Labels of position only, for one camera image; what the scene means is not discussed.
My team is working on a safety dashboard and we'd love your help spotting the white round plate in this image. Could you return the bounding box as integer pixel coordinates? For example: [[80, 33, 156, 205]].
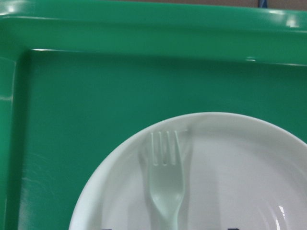
[[69, 113, 307, 230]]

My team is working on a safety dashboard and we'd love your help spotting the pale green plastic fork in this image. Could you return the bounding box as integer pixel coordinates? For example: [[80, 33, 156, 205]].
[[148, 131, 185, 230]]

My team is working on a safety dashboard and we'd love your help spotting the green plastic tray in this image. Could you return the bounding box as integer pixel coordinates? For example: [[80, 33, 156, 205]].
[[0, 0, 307, 230]]

